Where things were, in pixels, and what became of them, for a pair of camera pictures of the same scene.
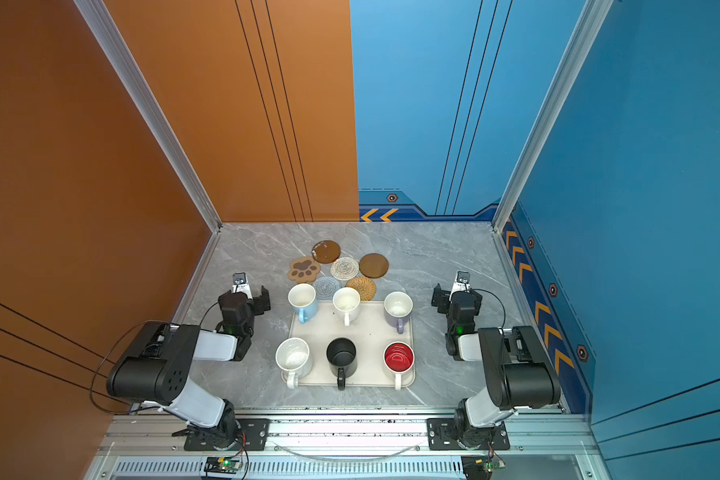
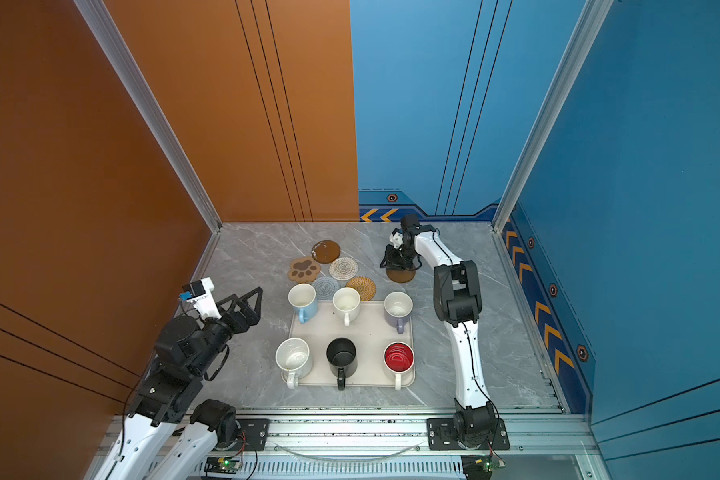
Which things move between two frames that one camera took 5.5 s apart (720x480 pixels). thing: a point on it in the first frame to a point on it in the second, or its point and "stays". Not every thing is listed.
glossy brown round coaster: x=325 y=252 stays
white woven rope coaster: x=344 y=268 stays
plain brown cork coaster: x=374 y=265 to x=400 y=275
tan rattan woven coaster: x=365 y=287 stays
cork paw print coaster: x=303 y=269 stays
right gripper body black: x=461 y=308 to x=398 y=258
